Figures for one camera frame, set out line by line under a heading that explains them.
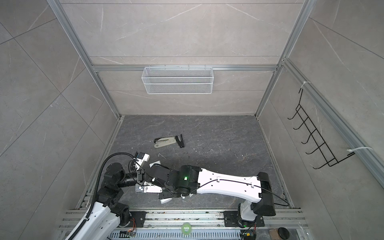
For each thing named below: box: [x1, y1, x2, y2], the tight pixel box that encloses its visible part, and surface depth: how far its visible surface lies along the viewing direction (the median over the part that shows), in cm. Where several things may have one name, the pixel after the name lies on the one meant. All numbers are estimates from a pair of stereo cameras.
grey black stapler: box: [154, 134, 185, 149], surface depth 103 cm
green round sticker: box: [181, 222, 192, 235], surface depth 73 cm
